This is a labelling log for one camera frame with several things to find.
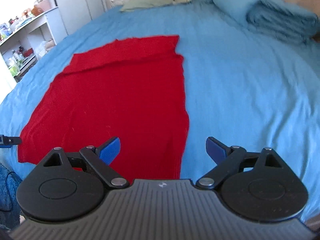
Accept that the white wardrobe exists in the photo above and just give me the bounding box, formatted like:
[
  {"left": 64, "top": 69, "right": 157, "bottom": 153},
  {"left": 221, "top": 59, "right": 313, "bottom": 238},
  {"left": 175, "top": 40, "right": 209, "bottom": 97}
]
[{"left": 55, "top": 0, "right": 105, "bottom": 35}]

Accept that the red box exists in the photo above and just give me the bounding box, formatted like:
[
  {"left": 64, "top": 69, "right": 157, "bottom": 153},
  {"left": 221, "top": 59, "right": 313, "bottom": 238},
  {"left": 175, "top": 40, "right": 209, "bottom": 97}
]
[{"left": 23, "top": 48, "right": 34, "bottom": 57}]

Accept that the blue bed sheet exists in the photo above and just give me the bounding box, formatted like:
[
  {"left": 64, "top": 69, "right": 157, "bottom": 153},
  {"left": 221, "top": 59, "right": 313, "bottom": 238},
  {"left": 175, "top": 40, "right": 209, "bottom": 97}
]
[{"left": 1, "top": 0, "right": 319, "bottom": 221}]

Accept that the white shelf desk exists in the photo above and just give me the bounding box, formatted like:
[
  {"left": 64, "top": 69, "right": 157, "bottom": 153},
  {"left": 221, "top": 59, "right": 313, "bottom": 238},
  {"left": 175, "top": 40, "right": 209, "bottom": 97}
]
[{"left": 1, "top": 7, "right": 67, "bottom": 82}]

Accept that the red knitted garment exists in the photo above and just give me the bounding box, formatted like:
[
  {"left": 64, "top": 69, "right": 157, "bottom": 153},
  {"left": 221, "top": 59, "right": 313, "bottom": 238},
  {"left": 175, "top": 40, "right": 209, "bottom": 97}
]
[{"left": 17, "top": 35, "right": 189, "bottom": 181}]

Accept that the beige bag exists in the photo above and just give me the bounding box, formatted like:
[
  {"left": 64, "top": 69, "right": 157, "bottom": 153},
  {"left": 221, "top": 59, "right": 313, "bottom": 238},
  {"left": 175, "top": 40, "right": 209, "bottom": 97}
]
[{"left": 35, "top": 39, "right": 56, "bottom": 57}]

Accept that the folded blue blanket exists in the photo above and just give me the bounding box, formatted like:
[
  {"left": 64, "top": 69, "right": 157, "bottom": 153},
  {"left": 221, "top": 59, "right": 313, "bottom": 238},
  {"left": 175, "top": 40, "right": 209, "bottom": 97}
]
[{"left": 246, "top": 0, "right": 319, "bottom": 43}]

